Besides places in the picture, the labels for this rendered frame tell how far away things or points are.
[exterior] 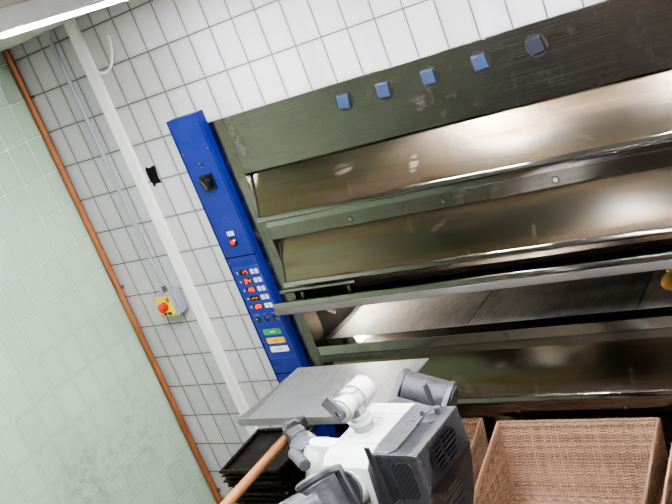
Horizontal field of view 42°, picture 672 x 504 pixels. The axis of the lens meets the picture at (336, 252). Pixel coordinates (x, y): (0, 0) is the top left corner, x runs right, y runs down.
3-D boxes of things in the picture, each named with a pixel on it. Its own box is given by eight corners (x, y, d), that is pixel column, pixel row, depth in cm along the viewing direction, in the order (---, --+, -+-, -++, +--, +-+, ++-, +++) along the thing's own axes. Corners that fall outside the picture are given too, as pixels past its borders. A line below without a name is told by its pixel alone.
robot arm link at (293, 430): (316, 446, 263) (330, 460, 252) (288, 462, 261) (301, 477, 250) (301, 411, 260) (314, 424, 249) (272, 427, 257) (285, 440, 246)
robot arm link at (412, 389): (452, 409, 231) (453, 374, 222) (441, 434, 225) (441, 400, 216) (411, 397, 235) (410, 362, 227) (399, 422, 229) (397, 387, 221)
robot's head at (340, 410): (372, 397, 206) (349, 374, 207) (353, 417, 200) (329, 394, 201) (361, 409, 211) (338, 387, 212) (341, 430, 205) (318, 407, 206)
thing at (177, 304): (172, 310, 360) (162, 288, 357) (189, 307, 354) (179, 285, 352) (161, 318, 355) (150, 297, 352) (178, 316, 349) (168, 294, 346)
